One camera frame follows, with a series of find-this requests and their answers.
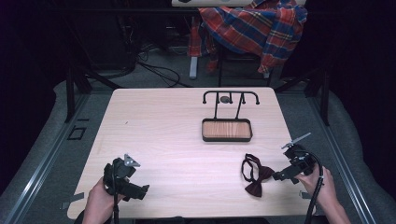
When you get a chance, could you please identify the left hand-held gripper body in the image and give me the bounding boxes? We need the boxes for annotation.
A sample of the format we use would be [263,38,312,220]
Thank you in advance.
[103,153,142,197]

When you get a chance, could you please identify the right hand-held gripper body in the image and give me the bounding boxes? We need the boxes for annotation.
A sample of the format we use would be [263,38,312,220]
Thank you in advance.
[281,132,318,185]

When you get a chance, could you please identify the dark red bow tie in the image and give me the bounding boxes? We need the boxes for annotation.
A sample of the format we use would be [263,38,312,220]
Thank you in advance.
[240,153,276,199]

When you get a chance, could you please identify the person's right hand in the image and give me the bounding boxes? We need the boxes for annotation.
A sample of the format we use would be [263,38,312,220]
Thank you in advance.
[294,165,339,213]

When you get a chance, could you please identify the person's left hand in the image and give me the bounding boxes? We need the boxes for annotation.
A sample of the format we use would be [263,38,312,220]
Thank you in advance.
[88,176,126,217]

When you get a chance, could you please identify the black stand with wooden tray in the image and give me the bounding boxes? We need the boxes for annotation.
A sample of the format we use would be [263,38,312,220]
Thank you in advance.
[201,90,261,144]

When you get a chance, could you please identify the black chair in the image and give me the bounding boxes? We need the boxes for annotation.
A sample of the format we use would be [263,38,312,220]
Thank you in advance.
[217,43,273,89]

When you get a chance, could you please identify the red blue plaid shirt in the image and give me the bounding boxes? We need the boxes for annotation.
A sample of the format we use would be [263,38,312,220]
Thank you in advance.
[187,0,309,75]

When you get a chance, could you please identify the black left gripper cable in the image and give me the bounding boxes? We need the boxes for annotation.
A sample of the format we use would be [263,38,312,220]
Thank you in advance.
[111,160,121,224]

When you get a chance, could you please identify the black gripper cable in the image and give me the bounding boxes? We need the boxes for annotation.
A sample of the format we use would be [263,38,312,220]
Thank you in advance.
[295,148,325,224]
[111,160,121,224]

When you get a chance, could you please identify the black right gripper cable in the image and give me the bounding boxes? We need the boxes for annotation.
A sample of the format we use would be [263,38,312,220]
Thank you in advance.
[295,148,325,224]

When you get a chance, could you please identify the aluminium floor rail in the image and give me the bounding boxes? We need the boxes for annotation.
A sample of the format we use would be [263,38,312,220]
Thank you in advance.
[306,92,379,224]
[0,92,92,224]

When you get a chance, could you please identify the black metal frame stand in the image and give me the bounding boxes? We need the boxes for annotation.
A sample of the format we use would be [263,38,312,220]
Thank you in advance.
[64,59,123,124]
[273,64,332,127]

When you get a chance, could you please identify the black floor cables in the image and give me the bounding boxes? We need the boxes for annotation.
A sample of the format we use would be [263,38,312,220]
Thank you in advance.
[134,41,195,89]

